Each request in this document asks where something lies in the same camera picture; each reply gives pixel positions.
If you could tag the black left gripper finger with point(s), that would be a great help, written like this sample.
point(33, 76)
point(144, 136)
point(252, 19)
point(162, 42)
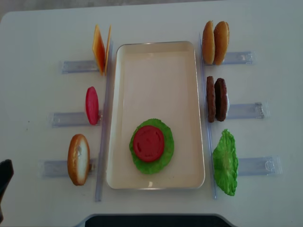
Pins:
point(6, 173)

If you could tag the red tomato slice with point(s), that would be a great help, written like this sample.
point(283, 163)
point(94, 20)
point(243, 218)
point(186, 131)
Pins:
point(148, 143)
point(92, 108)

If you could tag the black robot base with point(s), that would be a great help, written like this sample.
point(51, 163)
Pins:
point(156, 221)

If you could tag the green lettuce leaf on bun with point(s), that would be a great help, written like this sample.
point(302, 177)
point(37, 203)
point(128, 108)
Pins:
point(149, 168)

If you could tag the orange cheese slice left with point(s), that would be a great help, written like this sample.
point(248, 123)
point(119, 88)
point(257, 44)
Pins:
point(99, 50)

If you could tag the orange cheese slice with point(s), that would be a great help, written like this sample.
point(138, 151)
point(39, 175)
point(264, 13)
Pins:
point(99, 50)
point(107, 50)

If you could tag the orange cheese slice right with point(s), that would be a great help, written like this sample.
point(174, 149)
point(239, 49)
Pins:
point(107, 50)

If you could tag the green lettuce leaf in rack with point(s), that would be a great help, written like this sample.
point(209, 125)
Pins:
point(226, 163)

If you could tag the brown meat patty inner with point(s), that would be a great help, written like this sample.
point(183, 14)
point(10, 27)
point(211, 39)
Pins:
point(210, 96)

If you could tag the brown meat patty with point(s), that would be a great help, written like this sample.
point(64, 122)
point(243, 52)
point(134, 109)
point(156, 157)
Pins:
point(221, 101)
point(210, 96)

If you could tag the brown meat patty outer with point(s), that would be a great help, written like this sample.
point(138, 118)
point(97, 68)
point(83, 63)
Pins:
point(221, 101)

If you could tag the white bun slice left rack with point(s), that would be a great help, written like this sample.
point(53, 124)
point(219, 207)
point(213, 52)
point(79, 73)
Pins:
point(78, 159)

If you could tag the cream rectangular tray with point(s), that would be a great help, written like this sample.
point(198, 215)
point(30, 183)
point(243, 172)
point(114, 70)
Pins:
point(159, 81)

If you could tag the top bun slice inner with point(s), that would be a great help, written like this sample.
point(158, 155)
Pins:
point(208, 44)

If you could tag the bun slice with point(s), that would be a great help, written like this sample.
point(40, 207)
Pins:
point(208, 44)
point(221, 39)

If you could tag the top bun slice outer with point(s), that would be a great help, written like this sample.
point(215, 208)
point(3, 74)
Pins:
point(221, 39)

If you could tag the clear left bun rack rail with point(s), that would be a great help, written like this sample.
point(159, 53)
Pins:
point(52, 169)

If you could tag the clear bun rack rail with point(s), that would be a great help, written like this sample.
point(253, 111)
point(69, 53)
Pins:
point(52, 169)
point(246, 57)

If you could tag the clear tomato rack rail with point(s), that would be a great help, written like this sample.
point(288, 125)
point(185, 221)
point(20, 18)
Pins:
point(71, 119)

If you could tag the clear left long rail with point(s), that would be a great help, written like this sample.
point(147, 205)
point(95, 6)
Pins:
point(105, 124)

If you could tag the clear cheese rack rail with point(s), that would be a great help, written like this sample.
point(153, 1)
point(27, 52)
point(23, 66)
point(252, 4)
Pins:
point(67, 67)

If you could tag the clear lettuce rack rail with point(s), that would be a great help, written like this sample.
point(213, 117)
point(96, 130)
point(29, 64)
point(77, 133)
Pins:
point(256, 166)

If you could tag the clear patty rack rail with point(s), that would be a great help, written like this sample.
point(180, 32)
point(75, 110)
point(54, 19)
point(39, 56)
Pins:
point(257, 110)

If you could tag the clear right bun rack rail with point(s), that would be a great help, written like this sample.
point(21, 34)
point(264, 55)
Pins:
point(246, 57)

